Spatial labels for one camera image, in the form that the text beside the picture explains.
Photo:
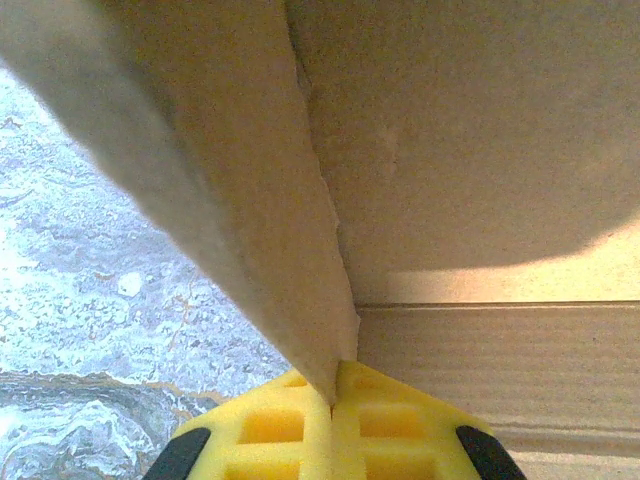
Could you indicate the brown cardboard paper box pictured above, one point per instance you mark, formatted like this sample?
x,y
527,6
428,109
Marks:
x,y
450,150

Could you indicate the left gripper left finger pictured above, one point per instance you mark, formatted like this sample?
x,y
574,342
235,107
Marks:
x,y
280,440

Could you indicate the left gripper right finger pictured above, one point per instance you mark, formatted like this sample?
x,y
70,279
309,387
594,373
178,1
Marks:
x,y
400,435

